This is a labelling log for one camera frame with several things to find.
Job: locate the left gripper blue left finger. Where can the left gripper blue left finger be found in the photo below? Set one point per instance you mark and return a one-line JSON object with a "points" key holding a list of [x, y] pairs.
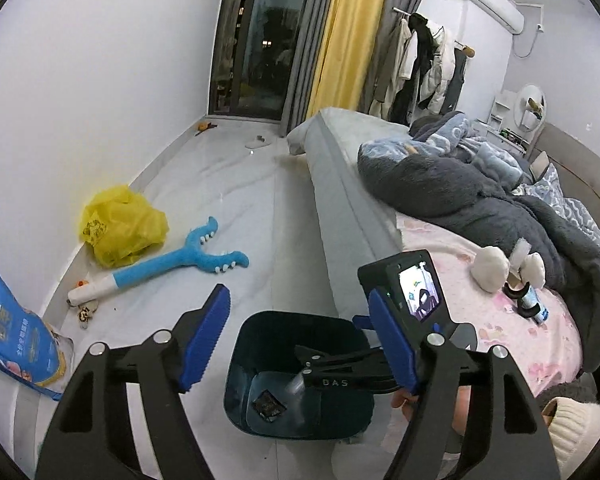
{"points": [[198, 333]]}

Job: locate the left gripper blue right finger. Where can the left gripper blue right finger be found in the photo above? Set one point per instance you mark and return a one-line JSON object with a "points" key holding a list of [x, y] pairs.
{"points": [[398, 351]]}

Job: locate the white sock ball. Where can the white sock ball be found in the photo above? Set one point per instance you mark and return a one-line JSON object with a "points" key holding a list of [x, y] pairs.
{"points": [[532, 270], [490, 269]]}

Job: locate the black white tissue pack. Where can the black white tissue pack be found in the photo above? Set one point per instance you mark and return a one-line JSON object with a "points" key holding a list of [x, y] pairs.
{"points": [[267, 406]]}

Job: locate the blue tissue pack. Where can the blue tissue pack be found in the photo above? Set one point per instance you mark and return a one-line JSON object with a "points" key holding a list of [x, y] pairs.
{"points": [[530, 306]]}

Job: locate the dark teal trash bin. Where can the dark teal trash bin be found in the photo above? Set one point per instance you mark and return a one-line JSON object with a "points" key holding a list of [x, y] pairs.
{"points": [[264, 357]]}

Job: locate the person's right hand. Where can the person's right hand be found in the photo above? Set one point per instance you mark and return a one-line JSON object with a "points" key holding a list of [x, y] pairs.
{"points": [[409, 405]]}

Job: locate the blue plush slingshot toy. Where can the blue plush slingshot toy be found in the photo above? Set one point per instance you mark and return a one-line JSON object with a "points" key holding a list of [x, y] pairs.
{"points": [[190, 254]]}

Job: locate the grey mattress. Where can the grey mattress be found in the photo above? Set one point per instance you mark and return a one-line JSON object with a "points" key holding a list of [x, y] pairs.
{"points": [[355, 228]]}

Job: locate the yellow plastic bag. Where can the yellow plastic bag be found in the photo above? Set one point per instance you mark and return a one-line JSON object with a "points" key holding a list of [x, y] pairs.
{"points": [[120, 226]]}

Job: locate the pink cartoon bed sheet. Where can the pink cartoon bed sheet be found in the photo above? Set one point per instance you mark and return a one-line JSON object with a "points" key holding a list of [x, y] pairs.
{"points": [[547, 354]]}

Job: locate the light blue patterned blanket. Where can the light blue patterned blanket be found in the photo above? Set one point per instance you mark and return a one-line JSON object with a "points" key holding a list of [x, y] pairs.
{"points": [[450, 136]]}

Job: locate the dark grey fleece blanket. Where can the dark grey fleece blanket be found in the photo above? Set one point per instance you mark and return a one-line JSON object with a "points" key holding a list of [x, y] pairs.
{"points": [[459, 198]]}

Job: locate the white dressing table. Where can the white dressing table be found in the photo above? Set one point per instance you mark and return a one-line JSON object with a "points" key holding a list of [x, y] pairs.
{"points": [[501, 124]]}

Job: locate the blue snack bag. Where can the blue snack bag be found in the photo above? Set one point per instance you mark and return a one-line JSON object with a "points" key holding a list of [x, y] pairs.
{"points": [[31, 351]]}

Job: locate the grey upholstered headboard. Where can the grey upholstered headboard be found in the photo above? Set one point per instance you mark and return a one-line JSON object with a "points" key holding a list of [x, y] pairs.
{"points": [[578, 167]]}

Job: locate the hanging clothes on rack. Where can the hanging clothes on rack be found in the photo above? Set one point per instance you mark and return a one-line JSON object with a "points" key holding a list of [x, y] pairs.
{"points": [[421, 72]]}

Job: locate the yellow curtain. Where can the yellow curtain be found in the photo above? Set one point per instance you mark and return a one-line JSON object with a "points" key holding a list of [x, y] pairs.
{"points": [[346, 47]]}

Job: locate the white air conditioner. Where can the white air conditioner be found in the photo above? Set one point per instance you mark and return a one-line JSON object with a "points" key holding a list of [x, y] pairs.
{"points": [[505, 12]]}

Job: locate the dark balcony door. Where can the dark balcony door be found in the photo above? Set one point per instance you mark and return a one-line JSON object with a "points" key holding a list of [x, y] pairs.
{"points": [[252, 57]]}

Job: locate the grey curtain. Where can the grey curtain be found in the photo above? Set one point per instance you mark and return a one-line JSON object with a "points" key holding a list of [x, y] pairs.
{"points": [[309, 38]]}

